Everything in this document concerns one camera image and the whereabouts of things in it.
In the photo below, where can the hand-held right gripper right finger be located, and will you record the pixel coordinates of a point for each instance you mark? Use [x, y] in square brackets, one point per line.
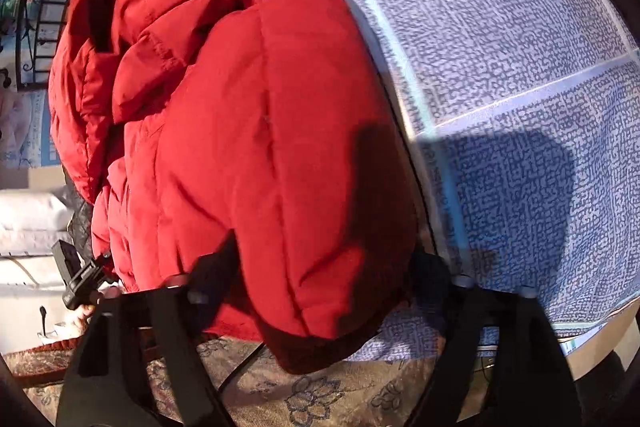
[465, 322]

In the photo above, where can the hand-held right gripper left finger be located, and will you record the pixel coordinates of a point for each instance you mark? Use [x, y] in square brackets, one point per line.
[170, 322]

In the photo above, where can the red puffer jacket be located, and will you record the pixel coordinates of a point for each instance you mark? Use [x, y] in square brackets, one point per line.
[240, 132]

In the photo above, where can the person's left hand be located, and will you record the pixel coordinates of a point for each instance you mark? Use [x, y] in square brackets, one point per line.
[84, 318]

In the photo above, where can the black quilted jacket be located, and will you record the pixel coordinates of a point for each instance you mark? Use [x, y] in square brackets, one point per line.
[80, 227]

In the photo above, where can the white bedding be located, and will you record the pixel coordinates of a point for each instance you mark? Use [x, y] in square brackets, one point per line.
[30, 222]

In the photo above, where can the floral rug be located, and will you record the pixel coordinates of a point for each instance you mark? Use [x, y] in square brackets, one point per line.
[320, 394]

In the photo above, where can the blue patterned bedsheet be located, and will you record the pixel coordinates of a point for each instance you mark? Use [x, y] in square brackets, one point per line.
[500, 82]

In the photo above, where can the wall poster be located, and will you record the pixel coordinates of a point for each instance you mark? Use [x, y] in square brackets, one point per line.
[35, 132]

